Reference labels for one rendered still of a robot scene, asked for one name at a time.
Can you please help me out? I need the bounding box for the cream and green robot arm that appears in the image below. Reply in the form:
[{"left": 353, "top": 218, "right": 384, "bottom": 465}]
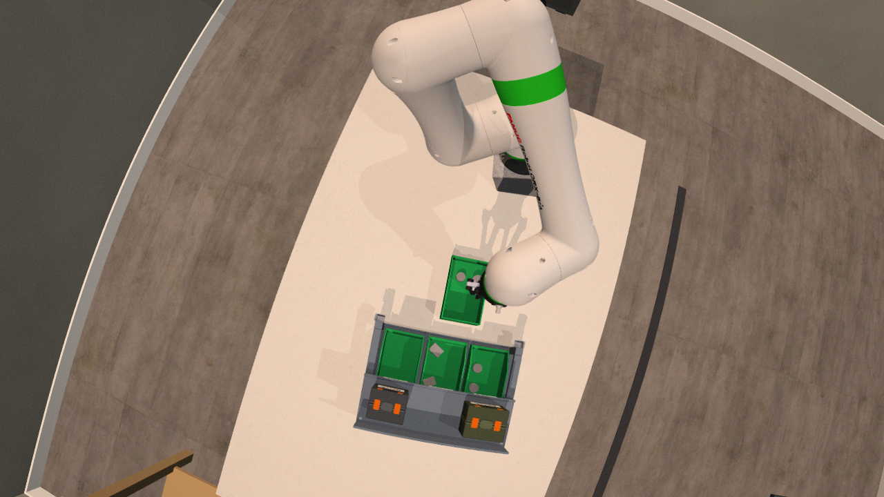
[{"left": 372, "top": 0, "right": 599, "bottom": 314}]

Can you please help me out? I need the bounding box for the green open-front bin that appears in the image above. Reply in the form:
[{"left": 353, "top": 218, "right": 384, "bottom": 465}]
[
  {"left": 376, "top": 329, "right": 424, "bottom": 383},
  {"left": 420, "top": 336, "right": 468, "bottom": 391},
  {"left": 440, "top": 256, "right": 488, "bottom": 326},
  {"left": 461, "top": 345, "right": 509, "bottom": 398}
]

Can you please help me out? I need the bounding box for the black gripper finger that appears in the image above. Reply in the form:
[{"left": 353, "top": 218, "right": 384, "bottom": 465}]
[{"left": 465, "top": 278, "right": 482, "bottom": 299}]

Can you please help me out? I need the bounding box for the grey storage shelf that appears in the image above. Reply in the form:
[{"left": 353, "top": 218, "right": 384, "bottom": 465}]
[{"left": 353, "top": 313, "right": 526, "bottom": 454}]

